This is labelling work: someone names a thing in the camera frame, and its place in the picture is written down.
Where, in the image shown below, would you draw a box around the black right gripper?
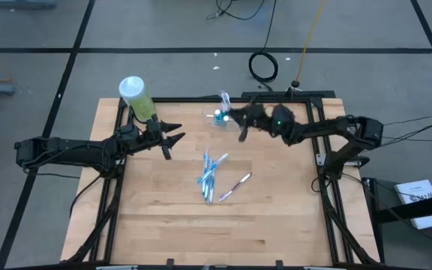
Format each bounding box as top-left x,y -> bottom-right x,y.
227,97 -> 273,143

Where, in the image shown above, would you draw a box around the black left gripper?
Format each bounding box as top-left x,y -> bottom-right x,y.
136,114 -> 187,161

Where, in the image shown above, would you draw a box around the purple white toothbrush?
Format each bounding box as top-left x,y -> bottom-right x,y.
218,171 -> 254,203
218,89 -> 233,110

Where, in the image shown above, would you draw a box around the clear acrylic organizer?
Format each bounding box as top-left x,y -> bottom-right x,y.
202,106 -> 239,131

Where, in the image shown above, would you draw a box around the green disinfecting wipes canister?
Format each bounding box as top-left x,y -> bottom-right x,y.
118,76 -> 157,122

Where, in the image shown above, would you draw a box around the black equipment stand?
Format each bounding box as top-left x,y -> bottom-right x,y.
361,175 -> 432,270

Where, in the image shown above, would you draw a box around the white booklet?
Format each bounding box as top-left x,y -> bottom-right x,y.
394,178 -> 432,230

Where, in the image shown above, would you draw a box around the coiled black floor cable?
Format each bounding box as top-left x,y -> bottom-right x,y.
248,0 -> 279,84

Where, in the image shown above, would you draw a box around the loose black floor cable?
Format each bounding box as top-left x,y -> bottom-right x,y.
206,0 -> 266,21

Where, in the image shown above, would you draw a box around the yellow cable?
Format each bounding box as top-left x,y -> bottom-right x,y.
290,0 -> 329,89

